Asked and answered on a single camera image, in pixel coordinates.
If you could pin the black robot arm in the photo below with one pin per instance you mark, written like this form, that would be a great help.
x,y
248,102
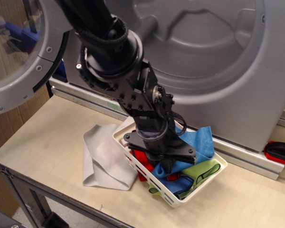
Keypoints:
x,y
112,63

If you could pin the aluminium table frame leg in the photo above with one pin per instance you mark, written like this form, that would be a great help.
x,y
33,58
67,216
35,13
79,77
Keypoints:
x,y
33,204

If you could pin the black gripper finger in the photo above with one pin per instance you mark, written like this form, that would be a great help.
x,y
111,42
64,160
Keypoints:
x,y
167,165

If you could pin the red and black tool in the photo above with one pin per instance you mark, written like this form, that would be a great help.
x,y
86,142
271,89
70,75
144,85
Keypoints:
x,y
275,151

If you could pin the blue garment in basket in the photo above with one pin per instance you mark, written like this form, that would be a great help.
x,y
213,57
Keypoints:
x,y
178,184

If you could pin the transparent grey-rimmed washer door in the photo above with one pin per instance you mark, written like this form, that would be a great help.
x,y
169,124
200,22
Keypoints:
x,y
33,38

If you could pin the bright blue cloth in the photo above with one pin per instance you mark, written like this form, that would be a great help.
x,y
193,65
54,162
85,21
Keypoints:
x,y
201,140

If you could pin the grey felt cloth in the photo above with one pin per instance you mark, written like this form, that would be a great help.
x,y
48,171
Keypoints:
x,y
104,162

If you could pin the light green garment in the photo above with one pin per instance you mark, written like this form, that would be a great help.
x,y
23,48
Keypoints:
x,y
201,172

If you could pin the aluminium extrusion rail base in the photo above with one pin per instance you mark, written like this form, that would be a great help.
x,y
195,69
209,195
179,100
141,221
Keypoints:
x,y
237,155

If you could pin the grey toy washing machine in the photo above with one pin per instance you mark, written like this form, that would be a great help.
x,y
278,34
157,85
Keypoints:
x,y
222,60

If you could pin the red garment with dark trim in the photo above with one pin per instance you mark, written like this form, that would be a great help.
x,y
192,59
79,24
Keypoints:
x,y
142,158

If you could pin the white plastic laundry basket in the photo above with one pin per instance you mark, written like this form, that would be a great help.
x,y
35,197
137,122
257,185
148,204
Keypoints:
x,y
155,186

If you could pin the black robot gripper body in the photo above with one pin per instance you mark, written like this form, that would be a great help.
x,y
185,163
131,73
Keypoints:
x,y
158,138

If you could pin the black caster foot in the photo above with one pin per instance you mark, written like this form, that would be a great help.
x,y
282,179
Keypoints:
x,y
54,221

